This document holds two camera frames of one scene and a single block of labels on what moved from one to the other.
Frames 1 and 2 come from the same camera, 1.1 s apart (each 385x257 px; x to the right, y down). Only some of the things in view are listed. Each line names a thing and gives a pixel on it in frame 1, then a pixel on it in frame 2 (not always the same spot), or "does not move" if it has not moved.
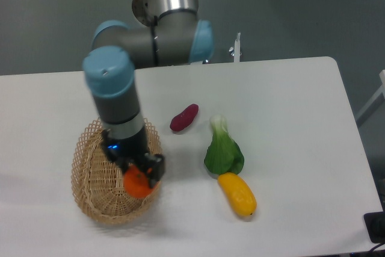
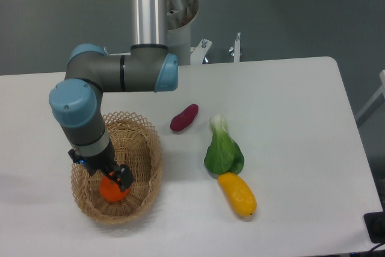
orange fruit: [137, 183] to [111, 190]
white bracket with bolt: [235, 51] does not move
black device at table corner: [375, 222] does not move
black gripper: [123, 152] to [104, 162]
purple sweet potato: [185, 118] does not move
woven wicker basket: [98, 183] does not move
